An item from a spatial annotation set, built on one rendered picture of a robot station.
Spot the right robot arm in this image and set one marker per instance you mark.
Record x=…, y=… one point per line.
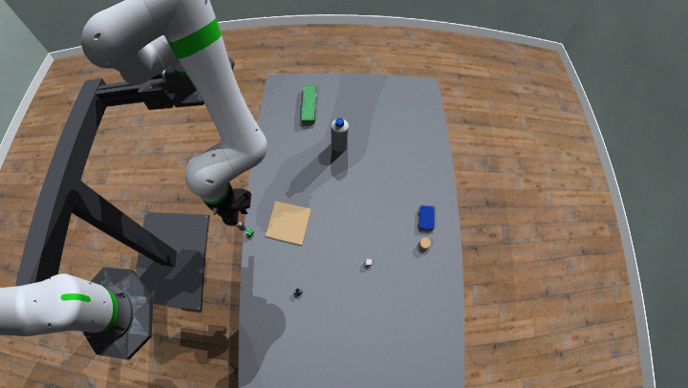
x=64, y=303

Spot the grey bottle with blue cap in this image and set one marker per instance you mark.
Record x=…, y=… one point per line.
x=340, y=130

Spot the tan flat mat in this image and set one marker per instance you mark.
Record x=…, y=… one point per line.
x=288, y=223

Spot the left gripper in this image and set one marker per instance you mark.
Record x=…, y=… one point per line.
x=236, y=199

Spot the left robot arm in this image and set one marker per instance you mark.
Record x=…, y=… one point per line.
x=115, y=37

